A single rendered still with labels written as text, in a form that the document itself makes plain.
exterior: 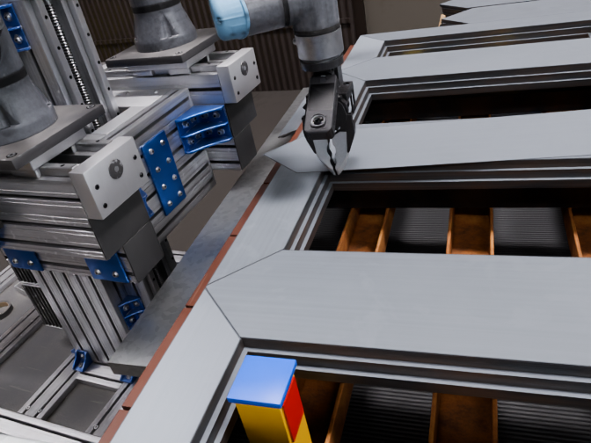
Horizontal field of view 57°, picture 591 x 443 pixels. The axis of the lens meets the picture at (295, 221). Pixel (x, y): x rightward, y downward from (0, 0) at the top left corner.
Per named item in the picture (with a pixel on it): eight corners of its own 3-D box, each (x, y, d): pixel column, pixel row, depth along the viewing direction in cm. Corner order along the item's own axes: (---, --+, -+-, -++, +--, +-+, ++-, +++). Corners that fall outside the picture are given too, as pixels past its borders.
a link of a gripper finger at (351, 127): (358, 148, 95) (353, 101, 90) (357, 153, 94) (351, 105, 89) (332, 149, 97) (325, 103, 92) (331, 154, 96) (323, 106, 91)
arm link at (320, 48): (335, 34, 82) (284, 39, 85) (339, 63, 85) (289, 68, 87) (345, 20, 88) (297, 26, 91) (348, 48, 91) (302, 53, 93)
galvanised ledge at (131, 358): (358, 91, 191) (357, 83, 189) (215, 386, 89) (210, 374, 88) (304, 95, 197) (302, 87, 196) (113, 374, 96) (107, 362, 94)
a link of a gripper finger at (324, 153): (342, 162, 103) (335, 116, 98) (335, 177, 98) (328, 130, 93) (326, 163, 104) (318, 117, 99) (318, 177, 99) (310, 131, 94)
